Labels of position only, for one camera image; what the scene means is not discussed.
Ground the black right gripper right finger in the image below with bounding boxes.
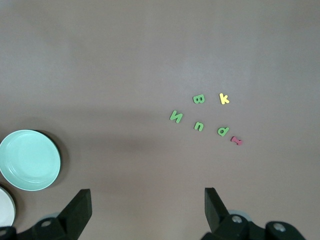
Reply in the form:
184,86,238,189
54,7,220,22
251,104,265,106
201,187,308,240

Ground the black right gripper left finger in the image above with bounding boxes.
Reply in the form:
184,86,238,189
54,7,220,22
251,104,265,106
0,189,93,240

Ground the green foam letter N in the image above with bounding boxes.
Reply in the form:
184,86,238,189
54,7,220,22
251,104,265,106
169,110,183,124

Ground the green foam letter B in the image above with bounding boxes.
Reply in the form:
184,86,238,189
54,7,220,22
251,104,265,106
192,94,206,105

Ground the pale pink plate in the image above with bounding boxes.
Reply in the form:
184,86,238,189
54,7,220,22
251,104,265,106
0,186,17,228

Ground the pale green plate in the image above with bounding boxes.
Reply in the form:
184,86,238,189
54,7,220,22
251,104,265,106
0,129,62,192

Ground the green foam letter p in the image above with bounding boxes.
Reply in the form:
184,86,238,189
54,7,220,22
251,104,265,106
216,126,230,137

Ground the brown table cover mat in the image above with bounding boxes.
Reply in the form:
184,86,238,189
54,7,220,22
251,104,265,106
0,0,320,240

